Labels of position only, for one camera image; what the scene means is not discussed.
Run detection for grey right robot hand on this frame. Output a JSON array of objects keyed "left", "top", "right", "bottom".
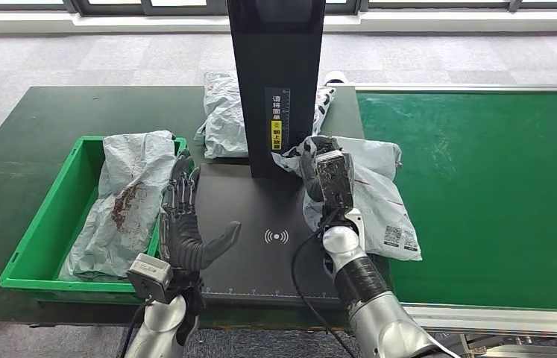
[{"left": 299, "top": 136, "right": 341, "bottom": 204}]

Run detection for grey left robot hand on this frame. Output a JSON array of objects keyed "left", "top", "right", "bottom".
[{"left": 159, "top": 155, "right": 243, "bottom": 273}]

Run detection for grey parcel bag QR labels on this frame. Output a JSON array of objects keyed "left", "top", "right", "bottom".
[{"left": 271, "top": 134, "right": 424, "bottom": 263}]

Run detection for grey parcel bag red print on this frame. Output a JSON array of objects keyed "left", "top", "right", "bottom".
[{"left": 58, "top": 130, "right": 180, "bottom": 283}]

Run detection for black white patterned parcel bag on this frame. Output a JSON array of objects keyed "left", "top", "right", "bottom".
[{"left": 311, "top": 86, "right": 337, "bottom": 136}]

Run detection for crumpled grey parcel bag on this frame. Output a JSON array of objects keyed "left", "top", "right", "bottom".
[{"left": 194, "top": 72, "right": 250, "bottom": 160}]

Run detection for green conveyor belt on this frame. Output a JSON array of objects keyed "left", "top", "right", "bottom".
[{"left": 356, "top": 92, "right": 557, "bottom": 313}]

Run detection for metal conveyor support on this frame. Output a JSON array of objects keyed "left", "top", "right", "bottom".
[{"left": 456, "top": 335, "right": 557, "bottom": 358}]

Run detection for black yellow column label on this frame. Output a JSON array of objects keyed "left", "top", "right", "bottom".
[{"left": 264, "top": 87, "right": 292, "bottom": 151}]

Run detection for black scanner platform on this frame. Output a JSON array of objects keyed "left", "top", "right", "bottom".
[{"left": 192, "top": 163, "right": 353, "bottom": 310}]

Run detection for black scanner column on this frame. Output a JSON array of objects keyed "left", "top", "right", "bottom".
[{"left": 226, "top": 0, "right": 327, "bottom": 180}]

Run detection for green plastic crate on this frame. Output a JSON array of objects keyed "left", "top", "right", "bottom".
[{"left": 0, "top": 136, "right": 195, "bottom": 305}]

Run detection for dark green table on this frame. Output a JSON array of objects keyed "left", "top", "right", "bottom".
[{"left": 0, "top": 86, "right": 397, "bottom": 331}]

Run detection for speckled right wrist camera box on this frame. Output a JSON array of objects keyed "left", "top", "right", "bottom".
[{"left": 315, "top": 149, "right": 356, "bottom": 213}]

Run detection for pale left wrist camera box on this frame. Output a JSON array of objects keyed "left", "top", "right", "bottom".
[{"left": 126, "top": 253, "right": 174, "bottom": 305}]

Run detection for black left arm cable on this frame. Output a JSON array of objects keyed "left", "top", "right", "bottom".
[{"left": 116, "top": 296, "right": 156, "bottom": 358}]

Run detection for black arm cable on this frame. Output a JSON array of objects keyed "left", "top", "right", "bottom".
[
  {"left": 116, "top": 296, "right": 156, "bottom": 358},
  {"left": 290, "top": 210, "right": 358, "bottom": 358}
]

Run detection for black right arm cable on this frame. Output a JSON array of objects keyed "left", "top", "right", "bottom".
[{"left": 290, "top": 210, "right": 358, "bottom": 358}]

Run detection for aluminium conveyor frame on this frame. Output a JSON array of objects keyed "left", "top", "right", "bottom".
[{"left": 352, "top": 84, "right": 557, "bottom": 339}]

